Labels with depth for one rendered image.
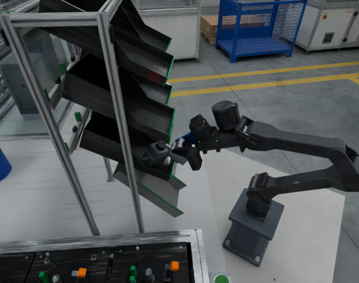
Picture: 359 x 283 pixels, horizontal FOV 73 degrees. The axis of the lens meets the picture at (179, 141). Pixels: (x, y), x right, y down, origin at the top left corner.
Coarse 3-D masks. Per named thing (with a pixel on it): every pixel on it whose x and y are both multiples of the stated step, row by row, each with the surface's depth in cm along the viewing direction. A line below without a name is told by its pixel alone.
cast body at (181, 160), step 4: (180, 140) 75; (184, 140) 76; (172, 144) 78; (176, 144) 76; (180, 144) 74; (184, 144) 74; (168, 148) 77; (172, 148) 76; (168, 152) 76; (168, 156) 77; (172, 156) 77; (176, 156) 76; (180, 156) 76; (176, 160) 77; (180, 160) 77; (184, 160) 76
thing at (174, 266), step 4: (164, 264) 68; (168, 264) 68; (172, 264) 67; (176, 264) 68; (164, 268) 67; (168, 268) 67; (172, 268) 67; (176, 268) 67; (168, 272) 70; (172, 272) 69; (168, 276) 70
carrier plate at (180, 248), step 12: (120, 252) 80; (132, 252) 80; (144, 252) 80; (156, 252) 80; (168, 252) 80; (180, 252) 80; (120, 264) 77; (132, 264) 77; (180, 264) 77; (120, 276) 75; (180, 276) 75
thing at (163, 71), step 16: (48, 0) 46; (64, 0) 55; (80, 0) 57; (96, 0) 57; (48, 32) 50; (64, 32) 50; (80, 32) 49; (96, 32) 49; (128, 32) 61; (96, 48) 51; (128, 48) 60; (144, 48) 63; (128, 64) 52; (144, 64) 58; (160, 64) 62; (160, 80) 54
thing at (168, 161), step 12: (96, 120) 79; (108, 120) 79; (84, 132) 66; (96, 132) 76; (108, 132) 79; (132, 132) 81; (84, 144) 69; (96, 144) 69; (108, 144) 68; (120, 144) 68; (132, 144) 79; (144, 144) 82; (108, 156) 71; (120, 156) 71; (132, 156) 70; (144, 168) 73; (156, 168) 77; (168, 168) 79; (168, 180) 75
